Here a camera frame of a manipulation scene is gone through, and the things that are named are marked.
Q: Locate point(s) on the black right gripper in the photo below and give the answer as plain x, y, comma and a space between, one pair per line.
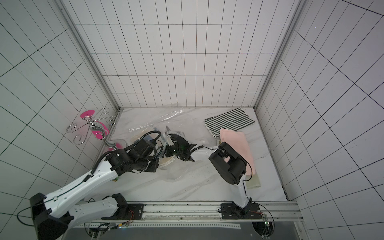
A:
177, 141

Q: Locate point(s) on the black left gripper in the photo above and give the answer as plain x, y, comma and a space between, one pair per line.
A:
154, 165

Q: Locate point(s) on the blue and beige towel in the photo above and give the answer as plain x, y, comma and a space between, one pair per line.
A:
152, 146

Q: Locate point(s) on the clear plastic vacuum bag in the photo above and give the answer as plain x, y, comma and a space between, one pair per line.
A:
135, 123

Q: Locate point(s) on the pink towel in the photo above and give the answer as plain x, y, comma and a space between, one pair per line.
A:
238, 141

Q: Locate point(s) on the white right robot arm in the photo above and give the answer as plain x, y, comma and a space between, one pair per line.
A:
228, 163

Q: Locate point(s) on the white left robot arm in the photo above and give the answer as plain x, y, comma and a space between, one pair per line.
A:
53, 214

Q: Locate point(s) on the green white striped towel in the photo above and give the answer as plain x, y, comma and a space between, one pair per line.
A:
233, 120

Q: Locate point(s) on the pale yellow folded towel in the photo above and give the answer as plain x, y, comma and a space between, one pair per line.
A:
253, 182

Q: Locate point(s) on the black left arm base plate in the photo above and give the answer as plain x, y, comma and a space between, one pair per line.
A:
125, 211

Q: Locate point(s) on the aluminium mounting rail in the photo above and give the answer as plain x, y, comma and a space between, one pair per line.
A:
204, 215

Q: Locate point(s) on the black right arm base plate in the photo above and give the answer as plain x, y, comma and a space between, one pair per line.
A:
233, 212

